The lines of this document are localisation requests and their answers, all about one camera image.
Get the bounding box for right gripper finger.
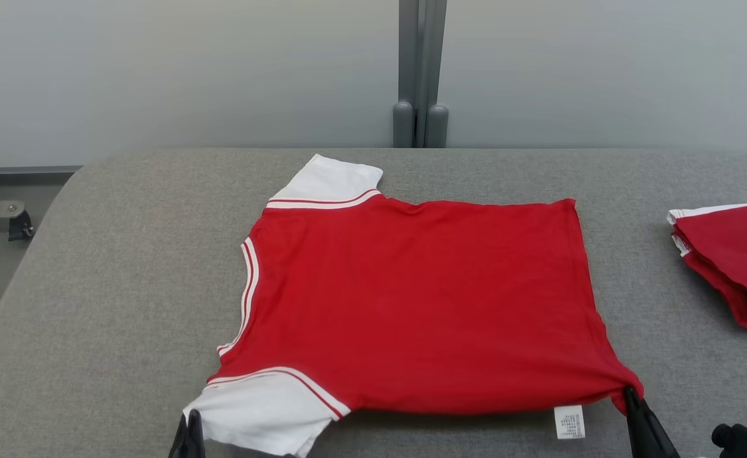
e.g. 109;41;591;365
629;387;680;458
624;387;657;458

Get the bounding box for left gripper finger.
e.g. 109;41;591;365
168;410;195;458
190;410;207;458

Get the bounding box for red Bulls print shorts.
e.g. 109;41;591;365
668;202;747;330

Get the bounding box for red white-sleeved t-shirt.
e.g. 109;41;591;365
182;154;645;458

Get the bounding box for black caster wheel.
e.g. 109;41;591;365
8;210;36;243

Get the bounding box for grey partition frame post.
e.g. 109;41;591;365
419;0;449;148
392;0;421;148

